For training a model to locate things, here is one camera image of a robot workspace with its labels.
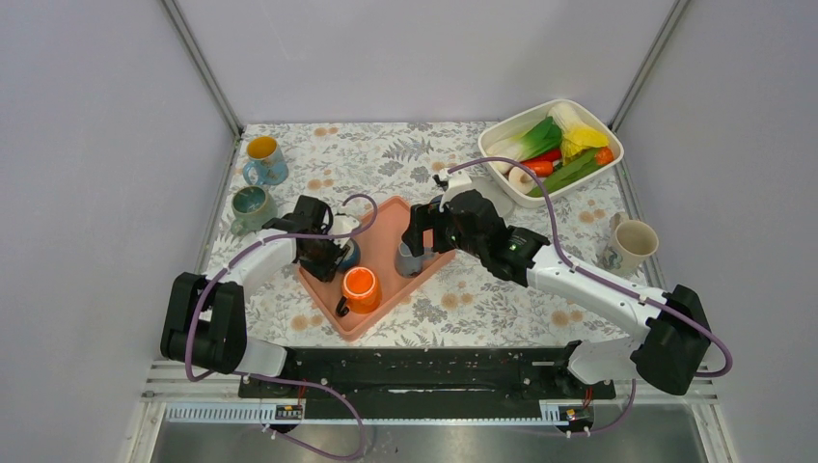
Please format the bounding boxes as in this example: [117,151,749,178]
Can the light blue butterfly mug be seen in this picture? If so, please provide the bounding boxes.
[242,136,288,186]

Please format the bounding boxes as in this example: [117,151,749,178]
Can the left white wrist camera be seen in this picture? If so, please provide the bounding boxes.
[328,213,361,239]

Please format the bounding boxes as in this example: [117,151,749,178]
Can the toy napa cabbage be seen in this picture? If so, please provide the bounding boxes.
[548,102,608,165]

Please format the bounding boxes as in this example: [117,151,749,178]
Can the toy red chili pepper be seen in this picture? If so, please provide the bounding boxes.
[532,149,562,162]

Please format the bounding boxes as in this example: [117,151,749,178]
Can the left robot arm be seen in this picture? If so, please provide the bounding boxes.
[160,196,366,396]

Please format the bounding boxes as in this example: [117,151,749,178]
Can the toy green cucumber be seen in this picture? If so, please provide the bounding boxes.
[543,148,605,194]

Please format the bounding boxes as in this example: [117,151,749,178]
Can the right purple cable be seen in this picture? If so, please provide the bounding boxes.
[444,156,734,439]

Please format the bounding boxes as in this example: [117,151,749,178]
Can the toy mushroom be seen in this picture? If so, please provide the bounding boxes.
[507,167,538,196]

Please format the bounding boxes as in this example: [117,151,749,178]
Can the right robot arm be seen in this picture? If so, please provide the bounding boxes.
[402,190,712,397]

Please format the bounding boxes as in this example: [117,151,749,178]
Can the cream floral tall mug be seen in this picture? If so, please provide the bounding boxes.
[598,212,660,277]

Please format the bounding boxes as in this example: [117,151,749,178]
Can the teal green round mug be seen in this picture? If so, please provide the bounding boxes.
[230,186,278,237]

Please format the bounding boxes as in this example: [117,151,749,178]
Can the dark blue small mug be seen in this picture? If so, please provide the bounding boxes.
[337,238,361,274]

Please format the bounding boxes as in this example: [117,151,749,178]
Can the white rectangular basin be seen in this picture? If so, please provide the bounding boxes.
[477,99,624,200]

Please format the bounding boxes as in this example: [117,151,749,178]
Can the grey oval stone pad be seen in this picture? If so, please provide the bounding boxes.
[472,177,515,219]

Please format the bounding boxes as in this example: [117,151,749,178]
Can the pink plastic tray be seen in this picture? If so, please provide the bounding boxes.
[298,196,454,341]

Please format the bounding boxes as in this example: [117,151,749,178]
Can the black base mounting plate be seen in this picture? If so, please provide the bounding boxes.
[238,347,616,420]

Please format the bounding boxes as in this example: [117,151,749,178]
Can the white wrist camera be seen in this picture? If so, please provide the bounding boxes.
[433,170,476,211]
[328,213,361,239]

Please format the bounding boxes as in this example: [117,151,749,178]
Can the grey small mug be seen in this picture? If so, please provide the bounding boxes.
[395,242,435,278]

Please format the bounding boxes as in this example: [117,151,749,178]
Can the toy bok choy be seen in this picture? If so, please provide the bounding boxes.
[486,116,562,162]

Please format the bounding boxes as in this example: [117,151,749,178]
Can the orange mug black handle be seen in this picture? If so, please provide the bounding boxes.
[335,266,382,317]

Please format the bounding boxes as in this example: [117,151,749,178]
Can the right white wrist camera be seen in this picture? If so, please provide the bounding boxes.
[433,170,476,211]

